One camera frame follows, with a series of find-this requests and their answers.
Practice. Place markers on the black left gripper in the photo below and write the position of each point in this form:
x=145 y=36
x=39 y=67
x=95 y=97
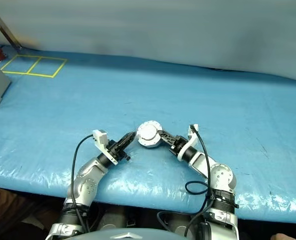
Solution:
x=116 y=150

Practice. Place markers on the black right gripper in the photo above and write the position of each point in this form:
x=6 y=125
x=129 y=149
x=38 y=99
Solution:
x=178 y=145

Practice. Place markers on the round hinged motor lid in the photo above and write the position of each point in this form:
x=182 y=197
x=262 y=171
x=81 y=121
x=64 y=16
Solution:
x=148 y=132

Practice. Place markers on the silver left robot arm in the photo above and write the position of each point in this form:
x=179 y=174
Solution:
x=88 y=180

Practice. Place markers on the person's bare hand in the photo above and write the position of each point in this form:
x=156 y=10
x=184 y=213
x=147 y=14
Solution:
x=281 y=237

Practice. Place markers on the blue plastic table cover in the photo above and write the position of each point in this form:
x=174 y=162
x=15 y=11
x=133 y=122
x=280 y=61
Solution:
x=88 y=100

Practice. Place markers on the grey robot torso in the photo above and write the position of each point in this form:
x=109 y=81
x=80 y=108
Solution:
x=130 y=235

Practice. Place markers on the yellow tape grid marking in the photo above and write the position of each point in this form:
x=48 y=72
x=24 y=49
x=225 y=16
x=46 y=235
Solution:
x=34 y=65

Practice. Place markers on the metal pole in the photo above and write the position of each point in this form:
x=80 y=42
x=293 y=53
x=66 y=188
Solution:
x=5 y=27

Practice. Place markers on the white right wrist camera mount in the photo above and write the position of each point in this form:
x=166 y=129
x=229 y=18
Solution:
x=191 y=142

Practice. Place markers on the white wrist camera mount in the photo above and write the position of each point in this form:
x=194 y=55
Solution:
x=100 y=137
x=191 y=142

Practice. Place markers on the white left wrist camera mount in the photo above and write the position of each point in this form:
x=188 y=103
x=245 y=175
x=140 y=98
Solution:
x=100 y=137

